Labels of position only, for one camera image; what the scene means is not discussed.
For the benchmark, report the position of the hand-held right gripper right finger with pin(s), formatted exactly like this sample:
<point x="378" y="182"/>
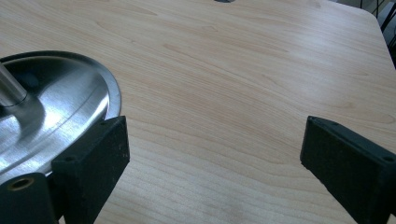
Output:
<point x="348" y="168"/>

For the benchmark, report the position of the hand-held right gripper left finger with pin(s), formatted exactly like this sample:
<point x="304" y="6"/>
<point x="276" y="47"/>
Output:
<point x="90" y="168"/>

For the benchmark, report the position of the round steel plate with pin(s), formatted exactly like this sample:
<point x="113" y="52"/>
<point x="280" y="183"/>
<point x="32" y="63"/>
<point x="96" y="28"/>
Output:
<point x="62" y="115"/>

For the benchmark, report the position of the steel rod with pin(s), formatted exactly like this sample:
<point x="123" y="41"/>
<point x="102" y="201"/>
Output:
<point x="11" y="88"/>

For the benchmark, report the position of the black metal stand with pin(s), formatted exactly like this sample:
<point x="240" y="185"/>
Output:
<point x="387" y="18"/>

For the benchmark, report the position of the dark round object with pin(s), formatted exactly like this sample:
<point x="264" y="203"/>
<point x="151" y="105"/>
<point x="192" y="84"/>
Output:
<point x="224" y="1"/>

